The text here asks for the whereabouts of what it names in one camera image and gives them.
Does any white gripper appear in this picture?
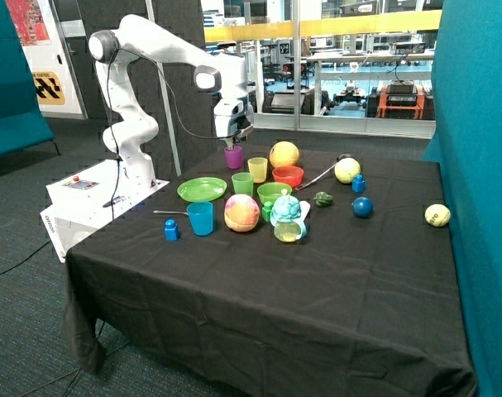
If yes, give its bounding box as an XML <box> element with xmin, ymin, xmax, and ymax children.
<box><xmin>213</xmin><ymin>93</ymin><xmax>254</xmax><ymax>150</ymax></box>

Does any green plastic cup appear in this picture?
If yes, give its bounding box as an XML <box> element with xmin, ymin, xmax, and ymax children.
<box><xmin>232</xmin><ymin>172</ymin><xmax>254</xmax><ymax>196</ymax></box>

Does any green plastic bowl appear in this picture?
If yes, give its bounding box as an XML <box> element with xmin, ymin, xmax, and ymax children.
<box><xmin>257</xmin><ymin>182</ymin><xmax>292</xmax><ymax>204</ymax></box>

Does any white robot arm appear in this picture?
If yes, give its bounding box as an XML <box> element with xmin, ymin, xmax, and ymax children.
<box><xmin>88</xmin><ymin>14</ymin><xmax>254</xmax><ymax>189</ymax></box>

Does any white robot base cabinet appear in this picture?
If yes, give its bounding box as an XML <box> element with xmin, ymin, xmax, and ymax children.
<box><xmin>41</xmin><ymin>160</ymin><xmax>168</xmax><ymax>262</ymax></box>

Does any purple plastic cup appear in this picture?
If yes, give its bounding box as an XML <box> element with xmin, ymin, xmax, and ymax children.
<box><xmin>224</xmin><ymin>146</ymin><xmax>244</xmax><ymax>170</ymax></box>

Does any yellow plastic cup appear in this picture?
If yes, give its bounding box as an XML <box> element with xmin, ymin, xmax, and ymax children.
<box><xmin>247</xmin><ymin>157</ymin><xmax>268</xmax><ymax>184</ymax></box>

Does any green plastic plate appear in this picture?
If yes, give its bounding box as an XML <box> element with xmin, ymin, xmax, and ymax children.
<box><xmin>177</xmin><ymin>177</ymin><xmax>227</xmax><ymax>203</ymax></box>

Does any red plastic bowl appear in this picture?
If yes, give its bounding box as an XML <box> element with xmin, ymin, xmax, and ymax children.
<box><xmin>272</xmin><ymin>165</ymin><xmax>304</xmax><ymax>187</ymax></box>

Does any blue plastic cup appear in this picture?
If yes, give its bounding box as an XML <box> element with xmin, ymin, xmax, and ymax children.
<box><xmin>187</xmin><ymin>202</ymin><xmax>214</xmax><ymax>237</ymax></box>

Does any yellow orange ball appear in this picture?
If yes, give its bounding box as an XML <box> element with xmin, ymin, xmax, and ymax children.
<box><xmin>269</xmin><ymin>141</ymin><xmax>299</xmax><ymax>168</ymax></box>

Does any pink yellow plush ball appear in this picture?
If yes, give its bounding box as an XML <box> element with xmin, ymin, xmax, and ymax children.
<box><xmin>224</xmin><ymin>194</ymin><xmax>260</xmax><ymax>232</ymax></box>

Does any green toy block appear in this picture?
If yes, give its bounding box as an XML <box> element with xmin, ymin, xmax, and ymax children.
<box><xmin>261</xmin><ymin>201</ymin><xmax>273</xmax><ymax>222</ymax></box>

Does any black metal ladle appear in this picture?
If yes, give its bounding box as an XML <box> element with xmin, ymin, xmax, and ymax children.
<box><xmin>294</xmin><ymin>153</ymin><xmax>351</xmax><ymax>191</ymax></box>

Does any light blue toy bottle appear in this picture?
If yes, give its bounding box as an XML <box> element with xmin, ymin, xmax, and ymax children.
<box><xmin>270</xmin><ymin>189</ymin><xmax>310</xmax><ymax>243</ymax></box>

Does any metal spoon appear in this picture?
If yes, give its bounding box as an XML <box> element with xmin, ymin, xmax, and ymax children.
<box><xmin>152</xmin><ymin>210</ymin><xmax>188</xmax><ymax>216</ymax></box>

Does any blue toy block front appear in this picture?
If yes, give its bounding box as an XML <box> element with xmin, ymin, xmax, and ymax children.
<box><xmin>164</xmin><ymin>219</ymin><xmax>180</xmax><ymax>242</ymax></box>

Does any blue toy block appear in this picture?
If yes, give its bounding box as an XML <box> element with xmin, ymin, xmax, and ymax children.
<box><xmin>351</xmin><ymin>174</ymin><xmax>366</xmax><ymax>194</ymax></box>
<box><xmin>164</xmin><ymin>219</ymin><xmax>180</xmax><ymax>242</ymax></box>

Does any green toy pepper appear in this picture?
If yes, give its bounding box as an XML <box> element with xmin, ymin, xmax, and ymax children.
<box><xmin>313</xmin><ymin>191</ymin><xmax>334</xmax><ymax>208</ymax></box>

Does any yellow green softball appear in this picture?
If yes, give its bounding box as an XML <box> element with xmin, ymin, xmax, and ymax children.
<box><xmin>334</xmin><ymin>158</ymin><xmax>361</xmax><ymax>184</ymax></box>

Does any black tablecloth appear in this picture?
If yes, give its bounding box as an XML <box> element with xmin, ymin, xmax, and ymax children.
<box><xmin>63</xmin><ymin>155</ymin><xmax>477</xmax><ymax>396</ymax></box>

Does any blue toy block rear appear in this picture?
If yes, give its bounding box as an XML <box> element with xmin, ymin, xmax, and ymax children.
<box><xmin>351</xmin><ymin>174</ymin><xmax>366</xmax><ymax>194</ymax></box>

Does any dark blue ball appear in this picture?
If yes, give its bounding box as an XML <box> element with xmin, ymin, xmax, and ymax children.
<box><xmin>351</xmin><ymin>196</ymin><xmax>374</xmax><ymax>218</ymax></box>

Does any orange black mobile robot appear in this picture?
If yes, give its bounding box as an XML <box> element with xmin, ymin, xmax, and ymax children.
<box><xmin>365</xmin><ymin>79</ymin><xmax>435</xmax><ymax>121</ymax></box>

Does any yellow black sign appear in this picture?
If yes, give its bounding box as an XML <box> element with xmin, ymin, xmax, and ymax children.
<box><xmin>32</xmin><ymin>71</ymin><xmax>65</xmax><ymax>106</ymax></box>

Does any teal sofa left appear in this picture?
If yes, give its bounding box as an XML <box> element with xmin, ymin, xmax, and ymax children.
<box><xmin>0</xmin><ymin>1</ymin><xmax>55</xmax><ymax>156</ymax></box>

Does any yellow tennis ball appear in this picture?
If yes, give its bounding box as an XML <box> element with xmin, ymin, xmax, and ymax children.
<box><xmin>424</xmin><ymin>203</ymin><xmax>452</xmax><ymax>227</ymax></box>

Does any teal partition right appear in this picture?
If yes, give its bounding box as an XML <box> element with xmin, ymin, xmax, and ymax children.
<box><xmin>423</xmin><ymin>1</ymin><xmax>502</xmax><ymax>396</ymax></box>

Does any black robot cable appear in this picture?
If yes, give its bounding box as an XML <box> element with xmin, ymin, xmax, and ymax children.
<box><xmin>103</xmin><ymin>48</ymin><xmax>239</xmax><ymax>208</ymax></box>

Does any red wall poster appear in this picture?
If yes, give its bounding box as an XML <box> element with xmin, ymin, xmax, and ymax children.
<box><xmin>5</xmin><ymin>0</ymin><xmax>51</xmax><ymax>47</ymax></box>

